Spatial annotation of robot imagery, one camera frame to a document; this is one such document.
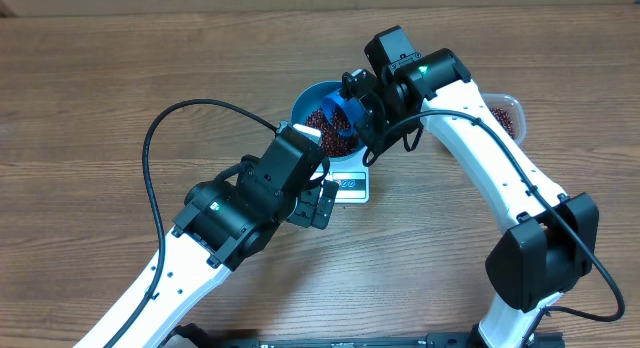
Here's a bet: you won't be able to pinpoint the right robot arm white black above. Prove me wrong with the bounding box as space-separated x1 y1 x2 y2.
342 26 599 347

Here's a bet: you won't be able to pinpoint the blue bowl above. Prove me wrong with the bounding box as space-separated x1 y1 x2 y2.
291 81 365 152

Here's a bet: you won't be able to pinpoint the clear plastic container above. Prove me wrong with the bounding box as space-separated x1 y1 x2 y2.
481 93 527 145

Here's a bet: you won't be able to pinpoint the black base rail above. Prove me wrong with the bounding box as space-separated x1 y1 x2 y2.
164 323 566 348

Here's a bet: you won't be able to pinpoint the red beans in bowl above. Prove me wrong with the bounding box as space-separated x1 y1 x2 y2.
304 108 359 158

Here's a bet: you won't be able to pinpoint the blue plastic scoop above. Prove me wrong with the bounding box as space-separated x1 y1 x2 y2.
321 89 365 137

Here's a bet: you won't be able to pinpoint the white kitchen scale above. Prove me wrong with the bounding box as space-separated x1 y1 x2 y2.
326 148 370 204

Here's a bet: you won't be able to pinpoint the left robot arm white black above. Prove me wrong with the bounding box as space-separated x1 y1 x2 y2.
78 123 338 347

